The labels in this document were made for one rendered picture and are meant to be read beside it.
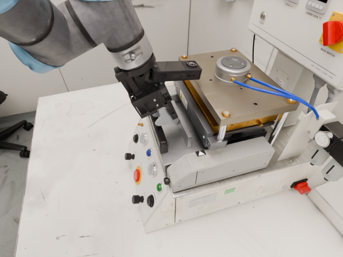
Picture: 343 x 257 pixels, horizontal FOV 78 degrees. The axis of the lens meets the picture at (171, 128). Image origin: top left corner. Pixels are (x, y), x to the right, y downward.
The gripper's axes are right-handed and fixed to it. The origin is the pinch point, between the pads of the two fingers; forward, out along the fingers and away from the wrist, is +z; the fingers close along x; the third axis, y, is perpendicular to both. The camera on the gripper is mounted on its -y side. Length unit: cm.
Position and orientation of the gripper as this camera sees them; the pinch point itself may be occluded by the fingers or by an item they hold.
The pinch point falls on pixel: (177, 119)
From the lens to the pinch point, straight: 56.0
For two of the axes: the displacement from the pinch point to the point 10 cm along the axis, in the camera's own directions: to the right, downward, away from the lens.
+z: 3.3, 6.0, 7.3
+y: -9.0, 4.3, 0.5
